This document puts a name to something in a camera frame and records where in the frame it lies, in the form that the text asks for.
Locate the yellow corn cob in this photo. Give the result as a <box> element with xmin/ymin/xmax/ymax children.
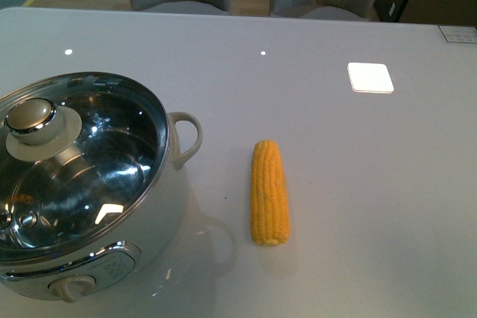
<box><xmin>250</xmin><ymin>139</ymin><xmax>291</xmax><ymax>246</ymax></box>

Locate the glass pot lid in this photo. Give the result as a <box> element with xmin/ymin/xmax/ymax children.
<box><xmin>1</xmin><ymin>72</ymin><xmax>169</xmax><ymax>264</ymax></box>

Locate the white electric cooking pot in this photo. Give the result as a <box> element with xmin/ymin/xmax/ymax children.
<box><xmin>0</xmin><ymin>71</ymin><xmax>204</xmax><ymax>304</ymax></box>

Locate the table label sticker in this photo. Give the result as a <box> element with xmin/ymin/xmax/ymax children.
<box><xmin>438</xmin><ymin>25</ymin><xmax>477</xmax><ymax>44</ymax></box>

